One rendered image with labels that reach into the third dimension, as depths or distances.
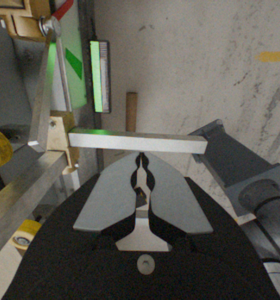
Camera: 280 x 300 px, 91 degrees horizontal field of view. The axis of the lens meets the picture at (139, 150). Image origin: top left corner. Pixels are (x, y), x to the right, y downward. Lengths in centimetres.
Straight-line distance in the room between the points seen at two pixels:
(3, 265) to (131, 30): 123
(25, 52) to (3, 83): 11
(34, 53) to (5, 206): 44
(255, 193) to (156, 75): 89
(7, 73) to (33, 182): 37
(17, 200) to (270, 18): 143
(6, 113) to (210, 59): 112
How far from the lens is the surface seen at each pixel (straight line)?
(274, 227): 76
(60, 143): 32
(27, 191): 25
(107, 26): 115
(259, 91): 142
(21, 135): 38
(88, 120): 44
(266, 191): 83
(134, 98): 104
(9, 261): 64
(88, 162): 51
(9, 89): 56
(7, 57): 58
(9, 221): 24
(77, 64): 38
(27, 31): 28
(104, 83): 41
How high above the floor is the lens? 110
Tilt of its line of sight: 62 degrees down
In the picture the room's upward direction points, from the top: 180 degrees counter-clockwise
